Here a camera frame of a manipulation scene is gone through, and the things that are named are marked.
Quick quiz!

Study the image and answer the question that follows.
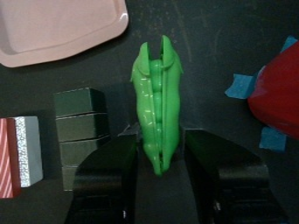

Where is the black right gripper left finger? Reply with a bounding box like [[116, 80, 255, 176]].
[[64, 134, 140, 224]]

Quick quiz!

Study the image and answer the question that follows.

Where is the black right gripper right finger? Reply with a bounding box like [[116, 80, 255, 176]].
[[183, 129, 291, 224]]

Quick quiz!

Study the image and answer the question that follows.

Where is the green toy pea pod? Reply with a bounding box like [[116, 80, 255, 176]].
[[129, 34, 184, 178]]

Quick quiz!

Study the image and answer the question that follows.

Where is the blue tape piece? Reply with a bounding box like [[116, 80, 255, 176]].
[[257, 126, 288, 153], [224, 73, 257, 100], [280, 35, 299, 53]]

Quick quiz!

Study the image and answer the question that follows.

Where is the dark green segmented block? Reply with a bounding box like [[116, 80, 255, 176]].
[[52, 87, 112, 192]]

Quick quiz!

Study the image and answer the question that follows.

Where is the red striped grey toy block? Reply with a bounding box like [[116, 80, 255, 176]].
[[0, 115, 44, 200]]

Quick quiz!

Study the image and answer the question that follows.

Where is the red plastic bowl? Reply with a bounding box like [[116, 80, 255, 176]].
[[247, 40, 299, 140]]

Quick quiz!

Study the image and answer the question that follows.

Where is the pink plastic plate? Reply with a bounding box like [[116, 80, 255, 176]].
[[0, 0, 129, 68]]

